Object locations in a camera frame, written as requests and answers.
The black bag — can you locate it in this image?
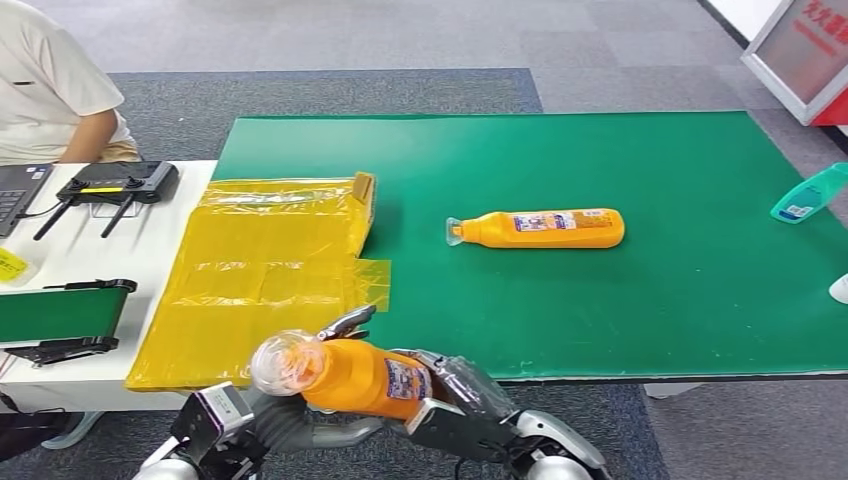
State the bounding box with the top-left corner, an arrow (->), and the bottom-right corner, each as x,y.
0,394 -> 86,462

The white table foot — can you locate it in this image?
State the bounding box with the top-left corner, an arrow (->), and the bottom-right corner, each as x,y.
643,382 -> 705,400

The yellow film wrapped box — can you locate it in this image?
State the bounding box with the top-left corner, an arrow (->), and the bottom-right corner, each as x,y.
124,172 -> 392,392

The black router with antennas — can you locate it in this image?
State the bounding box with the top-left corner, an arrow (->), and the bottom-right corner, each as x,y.
31,160 -> 180,241

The yellow label in clear bag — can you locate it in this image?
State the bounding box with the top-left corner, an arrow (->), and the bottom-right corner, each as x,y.
0,247 -> 45,288

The pale curved frame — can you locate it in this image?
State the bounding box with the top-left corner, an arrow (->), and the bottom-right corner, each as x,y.
40,410 -> 104,452

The person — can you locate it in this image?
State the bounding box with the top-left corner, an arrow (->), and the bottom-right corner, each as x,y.
0,0 -> 142,167

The orange plastic bottle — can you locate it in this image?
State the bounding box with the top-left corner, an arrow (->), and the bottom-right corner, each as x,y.
250,329 -> 444,425
445,207 -> 626,250

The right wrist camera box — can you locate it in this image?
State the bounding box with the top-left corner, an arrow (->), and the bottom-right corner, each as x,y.
402,399 -> 521,463

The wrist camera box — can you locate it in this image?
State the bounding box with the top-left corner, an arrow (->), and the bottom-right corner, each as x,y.
170,382 -> 256,462
402,399 -> 521,463

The green table mat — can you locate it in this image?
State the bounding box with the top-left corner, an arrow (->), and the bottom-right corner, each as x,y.
213,111 -> 848,386

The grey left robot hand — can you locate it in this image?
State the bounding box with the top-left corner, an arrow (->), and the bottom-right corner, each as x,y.
250,304 -> 386,456

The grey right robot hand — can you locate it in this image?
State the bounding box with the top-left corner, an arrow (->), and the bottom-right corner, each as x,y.
394,349 -> 519,425

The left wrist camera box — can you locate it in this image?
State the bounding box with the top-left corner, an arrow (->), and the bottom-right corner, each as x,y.
170,382 -> 256,462

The thin black cable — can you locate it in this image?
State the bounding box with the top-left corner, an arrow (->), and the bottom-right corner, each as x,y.
16,200 -> 66,221

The teal plastic bottle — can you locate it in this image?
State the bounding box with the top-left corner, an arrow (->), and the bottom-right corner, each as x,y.
769,162 -> 848,225

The red and white sign stand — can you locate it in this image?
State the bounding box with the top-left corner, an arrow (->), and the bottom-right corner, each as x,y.
740,0 -> 848,127

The small green belt conveyor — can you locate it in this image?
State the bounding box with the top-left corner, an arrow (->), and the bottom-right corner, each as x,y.
0,278 -> 138,368

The black laptop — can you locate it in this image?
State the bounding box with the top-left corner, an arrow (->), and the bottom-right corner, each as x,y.
0,164 -> 53,240

